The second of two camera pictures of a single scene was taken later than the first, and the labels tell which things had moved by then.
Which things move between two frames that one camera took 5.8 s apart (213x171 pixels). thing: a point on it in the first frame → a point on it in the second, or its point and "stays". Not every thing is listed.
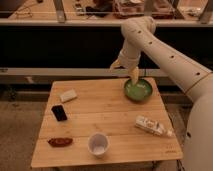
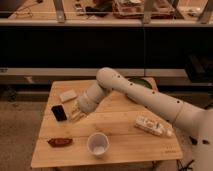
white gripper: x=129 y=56 → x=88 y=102
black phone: x=59 y=112 stays
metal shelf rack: x=42 y=40 stays
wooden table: x=87 y=122 stays
